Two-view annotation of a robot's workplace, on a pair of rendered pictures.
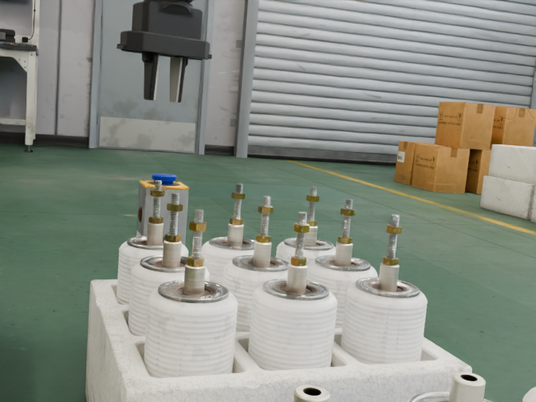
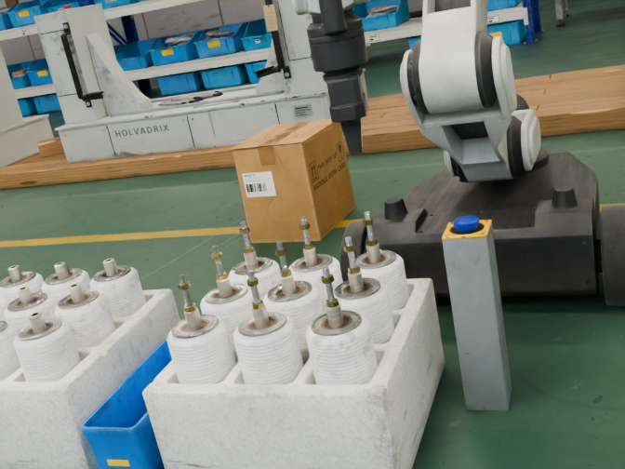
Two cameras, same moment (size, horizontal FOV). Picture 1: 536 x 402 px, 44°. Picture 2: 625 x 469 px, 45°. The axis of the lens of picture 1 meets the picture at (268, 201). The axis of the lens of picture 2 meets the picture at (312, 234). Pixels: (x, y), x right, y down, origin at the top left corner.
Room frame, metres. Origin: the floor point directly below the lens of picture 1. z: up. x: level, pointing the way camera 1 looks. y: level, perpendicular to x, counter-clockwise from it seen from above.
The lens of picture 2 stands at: (1.66, -0.81, 0.73)
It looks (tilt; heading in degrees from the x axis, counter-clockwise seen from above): 19 degrees down; 133
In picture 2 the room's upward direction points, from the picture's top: 11 degrees counter-clockwise
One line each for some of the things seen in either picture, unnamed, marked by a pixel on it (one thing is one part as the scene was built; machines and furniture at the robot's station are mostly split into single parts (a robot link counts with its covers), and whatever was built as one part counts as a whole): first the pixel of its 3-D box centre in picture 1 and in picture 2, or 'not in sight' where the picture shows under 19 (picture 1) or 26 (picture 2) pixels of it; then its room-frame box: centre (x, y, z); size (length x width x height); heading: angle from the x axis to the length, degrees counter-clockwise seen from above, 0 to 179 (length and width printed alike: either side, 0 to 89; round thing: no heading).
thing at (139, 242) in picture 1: (154, 243); (375, 260); (0.90, 0.15, 0.25); 0.08 x 0.08 x 0.01
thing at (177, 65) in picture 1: (179, 79); (352, 135); (0.91, 0.13, 0.48); 0.03 x 0.02 x 0.06; 35
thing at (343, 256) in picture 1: (343, 254); (260, 316); (0.87, -0.11, 0.26); 0.02 x 0.02 x 0.03
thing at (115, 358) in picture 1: (251, 382); (308, 376); (0.83, 0.00, 0.09); 0.39 x 0.39 x 0.18; 21
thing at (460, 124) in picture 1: (463, 125); not in sight; (4.53, -1.29, 0.45); 0.30 x 0.24 x 0.30; 20
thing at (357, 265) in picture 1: (342, 264); (262, 324); (0.87, -0.11, 0.25); 0.08 x 0.08 x 0.01
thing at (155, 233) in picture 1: (155, 234); (374, 253); (0.90, 0.15, 0.26); 0.02 x 0.02 x 0.03
